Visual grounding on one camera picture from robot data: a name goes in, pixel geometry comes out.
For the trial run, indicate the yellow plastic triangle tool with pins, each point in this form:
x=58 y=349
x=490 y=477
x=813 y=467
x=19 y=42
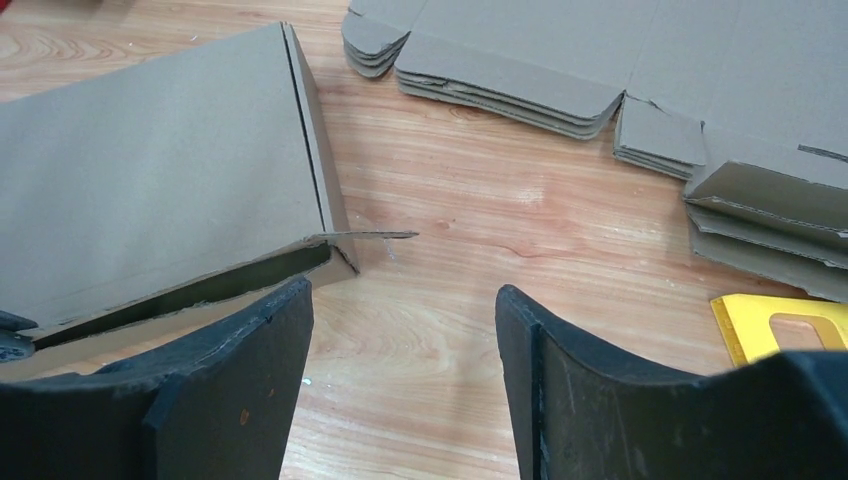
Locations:
x=744 y=321

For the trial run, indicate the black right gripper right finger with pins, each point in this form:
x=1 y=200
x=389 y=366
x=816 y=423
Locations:
x=583 y=408

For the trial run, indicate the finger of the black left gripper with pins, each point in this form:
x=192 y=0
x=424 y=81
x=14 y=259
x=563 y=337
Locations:
x=14 y=345

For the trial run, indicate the stack of flat cardboard sheets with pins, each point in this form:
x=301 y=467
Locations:
x=745 y=101

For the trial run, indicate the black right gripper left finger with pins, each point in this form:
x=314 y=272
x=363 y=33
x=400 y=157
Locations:
x=217 y=403

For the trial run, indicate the brown cardboard box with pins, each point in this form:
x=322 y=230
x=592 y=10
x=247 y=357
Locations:
x=163 y=196

